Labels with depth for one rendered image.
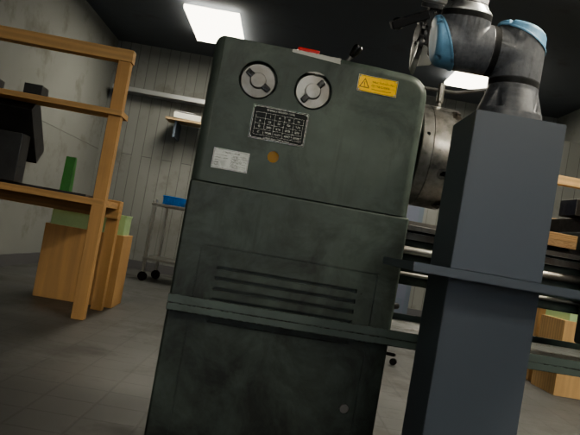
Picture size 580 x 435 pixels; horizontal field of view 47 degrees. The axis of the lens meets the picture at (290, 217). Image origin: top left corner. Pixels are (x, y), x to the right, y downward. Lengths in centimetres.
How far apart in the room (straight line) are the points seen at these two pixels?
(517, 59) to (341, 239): 63
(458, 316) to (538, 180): 34
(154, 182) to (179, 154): 52
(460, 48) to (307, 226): 60
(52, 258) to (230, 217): 374
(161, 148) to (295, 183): 777
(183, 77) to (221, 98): 784
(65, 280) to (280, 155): 378
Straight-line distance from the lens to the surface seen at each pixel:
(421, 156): 197
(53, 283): 543
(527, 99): 160
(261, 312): 175
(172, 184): 943
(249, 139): 179
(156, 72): 972
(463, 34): 159
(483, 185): 150
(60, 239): 540
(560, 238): 208
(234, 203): 177
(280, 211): 178
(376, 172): 182
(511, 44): 162
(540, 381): 539
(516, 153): 153
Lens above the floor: 75
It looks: 2 degrees up
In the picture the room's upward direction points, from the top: 10 degrees clockwise
